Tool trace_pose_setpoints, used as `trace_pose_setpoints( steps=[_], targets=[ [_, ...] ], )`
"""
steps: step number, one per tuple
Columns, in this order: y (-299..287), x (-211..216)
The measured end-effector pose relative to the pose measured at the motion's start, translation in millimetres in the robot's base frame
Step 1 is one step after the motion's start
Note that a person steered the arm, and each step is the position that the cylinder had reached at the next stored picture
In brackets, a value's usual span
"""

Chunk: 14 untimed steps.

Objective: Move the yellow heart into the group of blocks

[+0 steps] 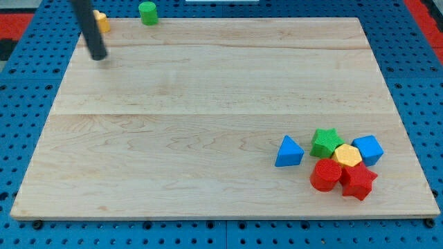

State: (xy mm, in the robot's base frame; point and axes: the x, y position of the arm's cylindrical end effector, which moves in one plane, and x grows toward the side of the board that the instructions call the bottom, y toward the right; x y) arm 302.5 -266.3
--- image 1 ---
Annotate yellow heart block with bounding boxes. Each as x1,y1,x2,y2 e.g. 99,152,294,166
93,10,111,33

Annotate light wooden board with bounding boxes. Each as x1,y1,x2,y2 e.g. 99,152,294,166
10,17,440,221

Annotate blue triangle block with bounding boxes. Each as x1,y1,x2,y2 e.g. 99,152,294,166
275,135,305,167

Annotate green star block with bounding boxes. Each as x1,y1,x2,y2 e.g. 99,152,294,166
309,128,345,158

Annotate red cylinder block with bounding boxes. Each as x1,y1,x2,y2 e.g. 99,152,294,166
309,158,342,192

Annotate yellow hexagon block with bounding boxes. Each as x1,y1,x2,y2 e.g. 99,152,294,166
332,144,363,167

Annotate green cylinder block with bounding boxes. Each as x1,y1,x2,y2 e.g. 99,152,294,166
138,1,159,26

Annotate red star block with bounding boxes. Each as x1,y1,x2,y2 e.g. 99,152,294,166
339,162,378,201

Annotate blue cube block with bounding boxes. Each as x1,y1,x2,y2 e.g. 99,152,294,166
351,135,384,166

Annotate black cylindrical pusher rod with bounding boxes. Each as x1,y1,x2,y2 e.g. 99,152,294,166
70,0,107,61

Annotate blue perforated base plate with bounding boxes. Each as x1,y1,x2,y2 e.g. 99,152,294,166
1,0,442,248

